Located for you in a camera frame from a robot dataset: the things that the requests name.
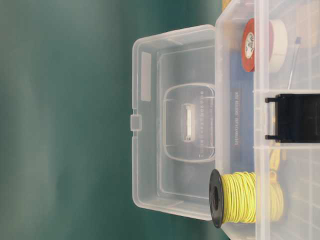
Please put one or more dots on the screwdriver with clear handle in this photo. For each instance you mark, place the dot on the screwdriver with clear handle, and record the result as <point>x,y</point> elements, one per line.
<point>297,46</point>

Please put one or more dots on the clear plastic toolbox lid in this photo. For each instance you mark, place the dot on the clear plastic toolbox lid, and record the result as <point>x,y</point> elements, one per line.
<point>173,121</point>

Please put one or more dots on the clear plastic toolbox base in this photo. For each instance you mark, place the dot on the clear plastic toolbox base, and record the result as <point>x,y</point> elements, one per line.
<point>243,118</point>

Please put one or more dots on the black toolbox latch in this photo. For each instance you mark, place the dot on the black toolbox latch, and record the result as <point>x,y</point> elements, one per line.
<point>297,118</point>

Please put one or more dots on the red electrical tape roll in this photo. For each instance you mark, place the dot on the red electrical tape roll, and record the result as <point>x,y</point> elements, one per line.
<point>248,45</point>

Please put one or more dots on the white tape roll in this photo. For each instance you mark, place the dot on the white tape roll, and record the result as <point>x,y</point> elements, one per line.
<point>279,45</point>

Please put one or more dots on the yellow wire spool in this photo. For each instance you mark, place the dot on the yellow wire spool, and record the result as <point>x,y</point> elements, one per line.
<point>232,198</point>

